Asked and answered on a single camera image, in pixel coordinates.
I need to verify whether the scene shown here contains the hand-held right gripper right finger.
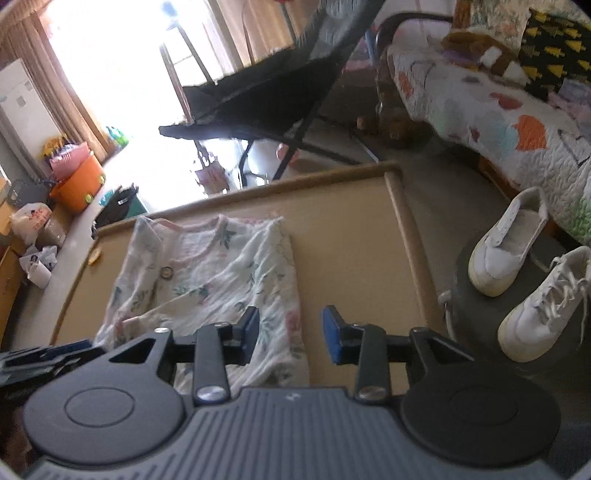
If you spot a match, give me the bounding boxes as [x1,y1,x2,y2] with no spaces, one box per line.
[322,305,476,406]

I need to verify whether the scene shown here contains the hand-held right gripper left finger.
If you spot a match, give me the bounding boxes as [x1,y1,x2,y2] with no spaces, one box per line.
[107,305,260,406]

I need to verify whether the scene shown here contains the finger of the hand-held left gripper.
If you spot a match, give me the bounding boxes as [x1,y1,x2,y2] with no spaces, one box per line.
[0,347,108,386]
[0,340,95,365]

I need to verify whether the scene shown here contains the white floral shirt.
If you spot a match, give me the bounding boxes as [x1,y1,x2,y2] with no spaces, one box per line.
[95,213,311,395]

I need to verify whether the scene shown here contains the purple clothes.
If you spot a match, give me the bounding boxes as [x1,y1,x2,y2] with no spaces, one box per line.
[549,78,591,121]

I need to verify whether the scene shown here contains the wooden television cabinet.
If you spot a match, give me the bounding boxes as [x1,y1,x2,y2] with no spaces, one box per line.
[0,203,26,333]

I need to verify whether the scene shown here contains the cardboard box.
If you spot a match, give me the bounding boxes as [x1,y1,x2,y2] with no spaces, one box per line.
[36,215,70,250]

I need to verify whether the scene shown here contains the white red printed plastic bag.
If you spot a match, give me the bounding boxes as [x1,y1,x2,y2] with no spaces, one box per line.
[11,202,54,244]

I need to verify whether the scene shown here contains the green trash bin black bag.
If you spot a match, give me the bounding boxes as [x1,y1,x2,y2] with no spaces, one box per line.
[92,185,141,229]

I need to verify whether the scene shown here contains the orange storage bin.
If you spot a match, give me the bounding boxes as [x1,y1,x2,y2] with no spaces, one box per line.
[50,154,107,213]

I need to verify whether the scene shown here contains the pink plastic basket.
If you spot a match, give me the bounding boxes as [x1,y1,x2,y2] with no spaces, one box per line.
[50,142,90,172]

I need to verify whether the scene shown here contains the white open sneaker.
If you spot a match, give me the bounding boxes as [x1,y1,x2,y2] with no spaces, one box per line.
[467,187,549,297]

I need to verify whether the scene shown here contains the yellow toy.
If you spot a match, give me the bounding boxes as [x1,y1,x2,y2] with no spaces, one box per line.
[41,135,70,158]

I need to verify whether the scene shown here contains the white laced sneaker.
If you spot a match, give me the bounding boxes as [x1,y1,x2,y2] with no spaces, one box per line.
[498,246,591,363]

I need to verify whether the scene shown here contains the black folding lounge chair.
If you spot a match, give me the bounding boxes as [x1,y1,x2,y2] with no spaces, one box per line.
[158,0,386,183]

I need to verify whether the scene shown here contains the white standing appliance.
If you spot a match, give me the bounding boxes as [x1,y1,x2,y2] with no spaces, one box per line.
[0,59,61,174]

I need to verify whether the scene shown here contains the beige curtain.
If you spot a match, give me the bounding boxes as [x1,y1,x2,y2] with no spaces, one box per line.
[210,0,296,79]
[0,0,116,155]

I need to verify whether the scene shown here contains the quilted heart pattern blanket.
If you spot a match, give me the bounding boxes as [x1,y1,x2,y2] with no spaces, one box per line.
[387,21,591,245]

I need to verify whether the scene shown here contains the person's dark pants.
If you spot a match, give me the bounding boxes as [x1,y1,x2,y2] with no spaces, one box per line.
[554,406,591,467]

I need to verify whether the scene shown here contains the wooden stool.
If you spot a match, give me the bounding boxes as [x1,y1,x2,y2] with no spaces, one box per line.
[159,23,218,125]

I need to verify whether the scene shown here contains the black metal armrest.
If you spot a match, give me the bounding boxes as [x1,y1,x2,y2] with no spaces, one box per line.
[375,13,455,63]

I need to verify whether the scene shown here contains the brown white plush toy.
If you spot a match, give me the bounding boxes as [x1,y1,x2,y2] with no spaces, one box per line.
[441,30,531,86]

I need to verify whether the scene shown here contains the floral sofa cover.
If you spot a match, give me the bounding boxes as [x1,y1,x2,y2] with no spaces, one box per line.
[455,0,591,47]

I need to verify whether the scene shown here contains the black yellow tree pattern pillow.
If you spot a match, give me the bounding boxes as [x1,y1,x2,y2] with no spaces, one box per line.
[519,9,591,100]

